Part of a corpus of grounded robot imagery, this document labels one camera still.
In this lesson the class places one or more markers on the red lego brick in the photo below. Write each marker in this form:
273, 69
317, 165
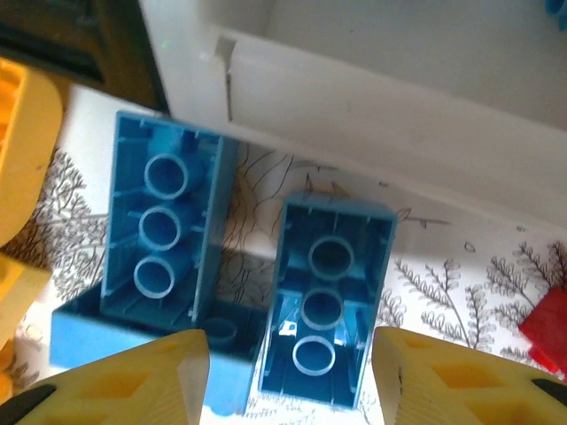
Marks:
547, 332

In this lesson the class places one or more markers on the blue lego brick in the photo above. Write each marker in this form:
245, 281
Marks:
164, 226
80, 336
328, 305

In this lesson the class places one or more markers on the yellow lego brick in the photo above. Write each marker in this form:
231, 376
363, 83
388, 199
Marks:
26, 155
17, 301

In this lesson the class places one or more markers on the white plastic bin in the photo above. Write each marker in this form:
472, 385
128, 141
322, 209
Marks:
354, 110

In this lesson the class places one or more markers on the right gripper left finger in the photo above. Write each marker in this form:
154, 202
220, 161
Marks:
133, 389

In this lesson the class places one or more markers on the black plastic bin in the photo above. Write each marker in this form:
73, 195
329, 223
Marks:
111, 44

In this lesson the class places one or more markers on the floral patterned table cover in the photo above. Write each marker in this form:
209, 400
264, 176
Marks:
443, 288

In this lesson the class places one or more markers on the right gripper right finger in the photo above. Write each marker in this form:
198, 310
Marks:
465, 389

